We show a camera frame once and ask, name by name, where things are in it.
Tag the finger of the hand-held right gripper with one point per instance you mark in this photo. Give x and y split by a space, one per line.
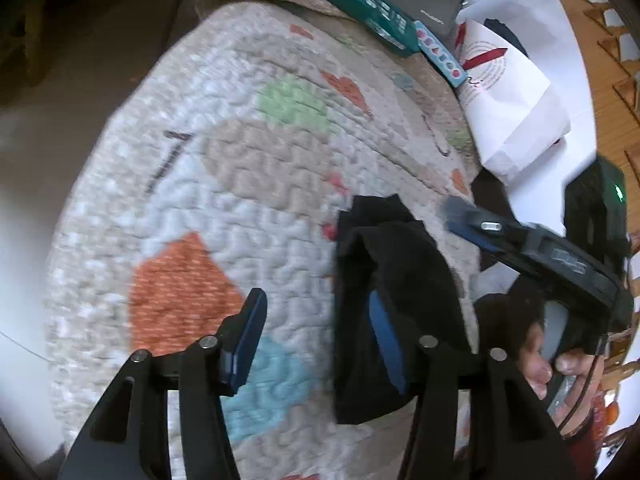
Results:
480 232

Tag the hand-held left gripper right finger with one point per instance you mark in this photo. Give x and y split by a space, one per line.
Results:
386 345

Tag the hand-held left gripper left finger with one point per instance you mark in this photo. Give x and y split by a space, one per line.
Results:
245 345

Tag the black pants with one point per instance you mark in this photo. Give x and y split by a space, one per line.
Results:
400 270

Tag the person's right hand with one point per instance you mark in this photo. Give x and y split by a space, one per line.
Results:
537 365

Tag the quilted patterned blanket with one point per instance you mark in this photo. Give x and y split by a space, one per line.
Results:
240 175

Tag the white sheet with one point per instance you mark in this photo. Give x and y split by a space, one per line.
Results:
570 75

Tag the light blue box with shapes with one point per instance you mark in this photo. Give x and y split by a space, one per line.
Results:
441 55

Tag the teal cardboard box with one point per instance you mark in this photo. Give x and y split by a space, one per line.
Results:
360 5

